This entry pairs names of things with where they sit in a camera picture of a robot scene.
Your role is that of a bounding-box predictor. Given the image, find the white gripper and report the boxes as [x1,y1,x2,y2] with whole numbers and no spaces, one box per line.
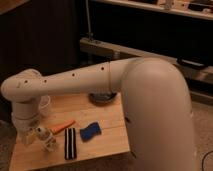
[12,113,42,147]

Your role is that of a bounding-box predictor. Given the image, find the clear plastic bottle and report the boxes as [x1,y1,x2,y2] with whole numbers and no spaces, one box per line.
[36,126,57,152]

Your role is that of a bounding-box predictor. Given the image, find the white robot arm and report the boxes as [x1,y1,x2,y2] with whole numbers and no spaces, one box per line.
[1,58,198,171]

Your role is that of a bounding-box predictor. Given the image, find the orange carrot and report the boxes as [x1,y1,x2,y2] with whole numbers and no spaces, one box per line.
[50,120,75,134]

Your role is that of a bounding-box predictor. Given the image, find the black white striped cloth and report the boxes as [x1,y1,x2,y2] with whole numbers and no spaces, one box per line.
[64,128,77,160]

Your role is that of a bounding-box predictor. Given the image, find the wooden table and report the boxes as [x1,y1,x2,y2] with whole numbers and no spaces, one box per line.
[9,94,130,171]

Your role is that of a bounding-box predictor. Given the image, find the blue sponge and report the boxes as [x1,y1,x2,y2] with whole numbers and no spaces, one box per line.
[80,122,102,141]

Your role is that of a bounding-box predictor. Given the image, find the black round bowl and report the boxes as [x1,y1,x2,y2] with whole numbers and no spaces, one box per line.
[89,93,116,103]

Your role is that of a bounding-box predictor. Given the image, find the grey metal pole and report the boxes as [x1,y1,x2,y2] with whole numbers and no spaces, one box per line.
[85,0,94,41]

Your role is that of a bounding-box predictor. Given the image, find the low wooden bench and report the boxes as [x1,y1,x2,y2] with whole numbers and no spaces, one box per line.
[80,37,213,84]

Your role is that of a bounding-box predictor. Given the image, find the wooden shelf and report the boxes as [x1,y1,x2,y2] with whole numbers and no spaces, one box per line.
[91,0,213,21]

